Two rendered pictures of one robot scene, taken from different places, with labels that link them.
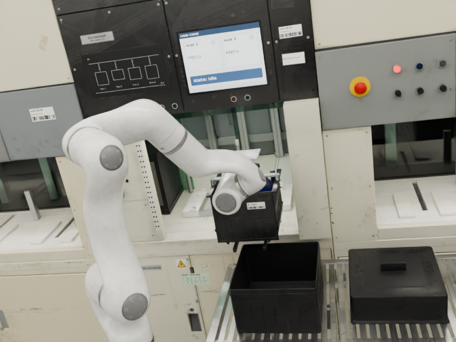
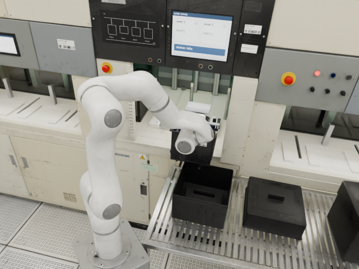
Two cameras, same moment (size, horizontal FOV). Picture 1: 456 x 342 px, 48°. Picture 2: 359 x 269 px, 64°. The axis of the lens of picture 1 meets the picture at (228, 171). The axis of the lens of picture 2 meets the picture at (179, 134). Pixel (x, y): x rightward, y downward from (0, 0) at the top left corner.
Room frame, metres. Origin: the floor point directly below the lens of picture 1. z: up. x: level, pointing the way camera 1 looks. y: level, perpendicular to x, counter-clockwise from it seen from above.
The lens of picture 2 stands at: (0.35, 0.08, 1.96)
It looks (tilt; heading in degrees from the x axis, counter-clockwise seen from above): 34 degrees down; 358
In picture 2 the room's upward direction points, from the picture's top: 3 degrees clockwise
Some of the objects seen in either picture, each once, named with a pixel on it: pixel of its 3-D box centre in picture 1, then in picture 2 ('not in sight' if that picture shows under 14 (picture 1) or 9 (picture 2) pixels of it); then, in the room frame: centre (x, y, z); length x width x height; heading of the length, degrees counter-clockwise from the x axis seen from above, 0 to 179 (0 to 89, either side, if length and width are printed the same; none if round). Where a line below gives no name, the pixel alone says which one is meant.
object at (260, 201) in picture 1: (247, 197); (195, 134); (1.61, -0.05, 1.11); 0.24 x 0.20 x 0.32; 76
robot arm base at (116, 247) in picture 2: not in sight; (108, 237); (1.15, 0.34, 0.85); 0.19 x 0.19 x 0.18
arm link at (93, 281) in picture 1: (117, 303); (100, 199); (1.18, 0.36, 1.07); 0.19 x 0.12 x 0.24; 33
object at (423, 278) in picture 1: (393, 279); (274, 203); (1.40, -0.48, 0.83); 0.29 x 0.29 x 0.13; 75
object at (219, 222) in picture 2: (279, 286); (203, 192); (1.45, -0.10, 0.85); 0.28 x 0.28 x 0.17; 75
